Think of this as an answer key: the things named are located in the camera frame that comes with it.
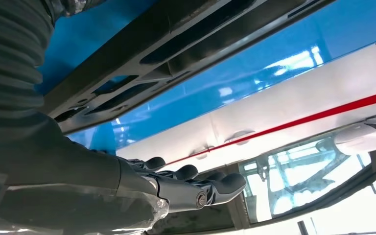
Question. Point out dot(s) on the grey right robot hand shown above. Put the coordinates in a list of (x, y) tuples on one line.
[(61, 181)]

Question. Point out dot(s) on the blue metal shelf rack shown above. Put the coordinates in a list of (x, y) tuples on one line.
[(272, 48)]

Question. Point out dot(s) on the white car with red stripe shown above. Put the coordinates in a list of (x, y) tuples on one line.
[(304, 97)]

